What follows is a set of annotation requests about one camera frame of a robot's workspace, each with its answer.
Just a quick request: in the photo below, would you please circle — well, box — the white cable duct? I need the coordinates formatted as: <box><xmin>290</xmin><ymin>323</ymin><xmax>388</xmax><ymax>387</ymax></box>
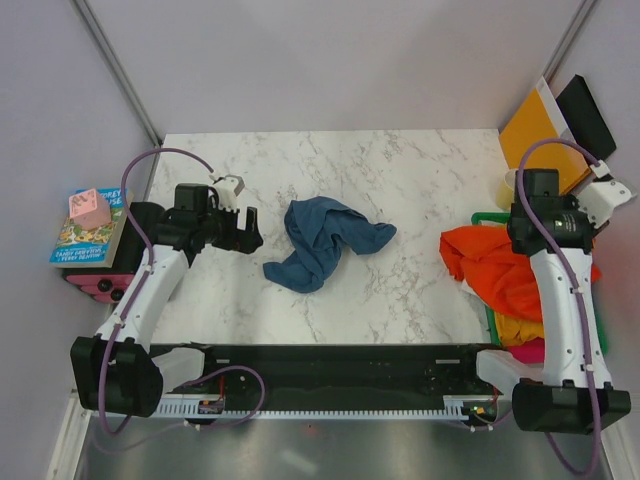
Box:
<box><xmin>152</xmin><ymin>394</ymin><xmax>493</xmax><ymax>421</ymax></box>

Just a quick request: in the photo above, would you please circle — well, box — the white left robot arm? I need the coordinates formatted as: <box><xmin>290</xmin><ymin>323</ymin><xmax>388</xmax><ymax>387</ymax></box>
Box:
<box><xmin>70</xmin><ymin>175</ymin><xmax>263</xmax><ymax>417</ymax></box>

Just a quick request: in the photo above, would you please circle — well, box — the black flat box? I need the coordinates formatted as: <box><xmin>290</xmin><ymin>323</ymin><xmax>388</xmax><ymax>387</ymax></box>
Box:
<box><xmin>556</xmin><ymin>75</ymin><xmax>617</xmax><ymax>160</ymax></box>

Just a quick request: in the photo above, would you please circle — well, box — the green plastic bin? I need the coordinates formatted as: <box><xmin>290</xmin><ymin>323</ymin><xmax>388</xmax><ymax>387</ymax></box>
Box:
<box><xmin>471</xmin><ymin>212</ymin><xmax>609</xmax><ymax>355</ymax></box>

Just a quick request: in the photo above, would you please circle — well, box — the yellow t shirt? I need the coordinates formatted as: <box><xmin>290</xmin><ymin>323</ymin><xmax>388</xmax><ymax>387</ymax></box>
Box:
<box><xmin>494</xmin><ymin>313</ymin><xmax>544</xmax><ymax>347</ymax></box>

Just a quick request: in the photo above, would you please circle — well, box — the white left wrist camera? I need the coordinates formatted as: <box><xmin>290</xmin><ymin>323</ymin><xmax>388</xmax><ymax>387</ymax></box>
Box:
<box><xmin>209</xmin><ymin>174</ymin><xmax>245</xmax><ymax>212</ymax></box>

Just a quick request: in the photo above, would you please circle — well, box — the white t shirt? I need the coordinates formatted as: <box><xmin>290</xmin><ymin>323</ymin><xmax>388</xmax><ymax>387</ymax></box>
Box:
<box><xmin>460</xmin><ymin>280</ymin><xmax>478</xmax><ymax>297</ymax></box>

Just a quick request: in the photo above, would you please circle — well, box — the blue t shirt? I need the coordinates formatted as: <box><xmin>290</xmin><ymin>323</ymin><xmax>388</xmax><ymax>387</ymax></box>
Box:
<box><xmin>263</xmin><ymin>196</ymin><xmax>397</xmax><ymax>294</ymax></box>

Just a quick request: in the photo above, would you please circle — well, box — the orange t shirt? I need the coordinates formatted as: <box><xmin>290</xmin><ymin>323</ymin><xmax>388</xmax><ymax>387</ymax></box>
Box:
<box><xmin>439</xmin><ymin>225</ymin><xmax>602</xmax><ymax>324</ymax></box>

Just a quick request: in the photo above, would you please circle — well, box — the orange folder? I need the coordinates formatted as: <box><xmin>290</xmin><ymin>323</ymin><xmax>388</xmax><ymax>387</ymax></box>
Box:
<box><xmin>499</xmin><ymin>75</ymin><xmax>592</xmax><ymax>196</ymax></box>

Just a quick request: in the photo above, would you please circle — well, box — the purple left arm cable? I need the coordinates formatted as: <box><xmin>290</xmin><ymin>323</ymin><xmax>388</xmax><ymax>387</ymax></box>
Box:
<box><xmin>94</xmin><ymin>148</ymin><xmax>267</xmax><ymax>441</ymax></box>

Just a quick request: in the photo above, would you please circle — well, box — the blue paperback book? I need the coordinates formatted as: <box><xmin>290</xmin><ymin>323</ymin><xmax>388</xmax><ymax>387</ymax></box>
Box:
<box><xmin>49</xmin><ymin>187</ymin><xmax>127</xmax><ymax>268</ymax></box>

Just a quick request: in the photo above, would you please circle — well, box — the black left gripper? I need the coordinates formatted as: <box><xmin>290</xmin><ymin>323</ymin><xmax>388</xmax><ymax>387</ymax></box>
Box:
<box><xmin>198</xmin><ymin>199</ymin><xmax>262</xmax><ymax>255</ymax></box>

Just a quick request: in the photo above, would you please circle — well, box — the yellow mug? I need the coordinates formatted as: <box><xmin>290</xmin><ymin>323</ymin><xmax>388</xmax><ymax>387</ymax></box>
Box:
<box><xmin>495</xmin><ymin>169</ymin><xmax>517</xmax><ymax>211</ymax></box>

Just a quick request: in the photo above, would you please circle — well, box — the pink dice cube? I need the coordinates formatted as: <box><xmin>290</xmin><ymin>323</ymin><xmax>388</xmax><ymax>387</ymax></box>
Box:
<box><xmin>68</xmin><ymin>188</ymin><xmax>111</xmax><ymax>230</ymax></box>

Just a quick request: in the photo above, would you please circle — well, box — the pink black dumbbell set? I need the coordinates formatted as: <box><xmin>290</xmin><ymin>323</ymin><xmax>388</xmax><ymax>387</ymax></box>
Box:
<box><xmin>62</xmin><ymin>268</ymin><xmax>135</xmax><ymax>304</ymax></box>

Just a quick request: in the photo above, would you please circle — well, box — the pink t shirt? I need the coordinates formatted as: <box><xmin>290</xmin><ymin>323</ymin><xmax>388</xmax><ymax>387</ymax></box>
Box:
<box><xmin>507</xmin><ymin>338</ymin><xmax>545</xmax><ymax>365</ymax></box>

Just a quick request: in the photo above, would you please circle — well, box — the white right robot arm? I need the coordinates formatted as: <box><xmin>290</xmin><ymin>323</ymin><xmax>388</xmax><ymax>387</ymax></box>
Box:
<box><xmin>457</xmin><ymin>169</ymin><xmax>636</xmax><ymax>435</ymax></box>

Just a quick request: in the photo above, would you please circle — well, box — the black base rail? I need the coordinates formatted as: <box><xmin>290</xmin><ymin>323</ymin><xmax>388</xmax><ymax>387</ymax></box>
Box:
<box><xmin>177</xmin><ymin>344</ymin><xmax>494</xmax><ymax>409</ymax></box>

